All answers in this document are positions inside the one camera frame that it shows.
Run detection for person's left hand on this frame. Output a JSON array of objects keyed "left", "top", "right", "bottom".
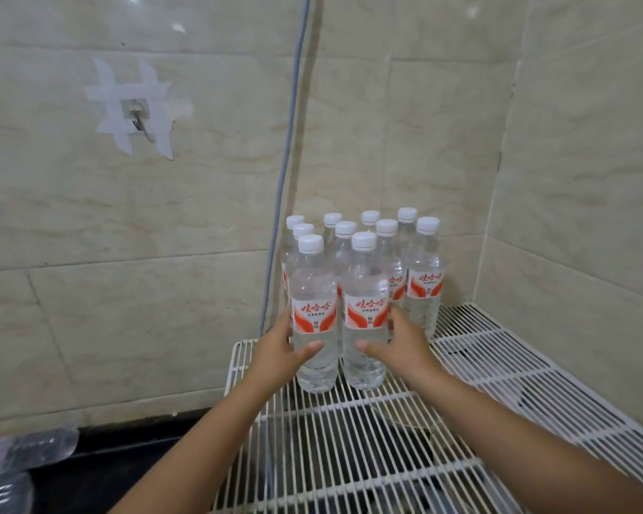
[{"left": 245, "top": 307, "right": 325, "bottom": 403}]

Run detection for person's right hand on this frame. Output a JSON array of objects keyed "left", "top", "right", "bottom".
[{"left": 355, "top": 305, "right": 447, "bottom": 395}]

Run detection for clear plastic water bottle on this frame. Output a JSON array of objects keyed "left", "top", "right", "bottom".
[
  {"left": 341, "top": 230, "right": 391, "bottom": 392},
  {"left": 289, "top": 233, "right": 339, "bottom": 395}
]

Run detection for person's right forearm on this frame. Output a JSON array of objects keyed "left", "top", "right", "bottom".
[{"left": 407, "top": 366, "right": 643, "bottom": 514}]

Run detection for person's left forearm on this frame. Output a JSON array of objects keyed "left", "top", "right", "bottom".
[{"left": 109, "top": 377, "right": 287, "bottom": 514}]

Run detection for group of white-capped bottles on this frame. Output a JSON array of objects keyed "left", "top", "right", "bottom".
[{"left": 281, "top": 207, "right": 446, "bottom": 344}]

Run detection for empty crumpled bottle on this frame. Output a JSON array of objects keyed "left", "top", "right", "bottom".
[
  {"left": 0, "top": 472, "right": 34, "bottom": 514},
  {"left": 0, "top": 424, "right": 80, "bottom": 479}
]

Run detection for white tape strips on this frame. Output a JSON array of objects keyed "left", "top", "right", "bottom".
[{"left": 85, "top": 58, "right": 175, "bottom": 161}]

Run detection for white wire shelf rack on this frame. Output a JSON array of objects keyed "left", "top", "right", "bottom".
[{"left": 210, "top": 302, "right": 643, "bottom": 514}]

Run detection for grey wall cable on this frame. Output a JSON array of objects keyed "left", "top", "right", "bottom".
[{"left": 258, "top": 0, "right": 315, "bottom": 339}]

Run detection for clear adhesive wall hook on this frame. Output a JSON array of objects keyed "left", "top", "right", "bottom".
[{"left": 120, "top": 98, "right": 156, "bottom": 143}]

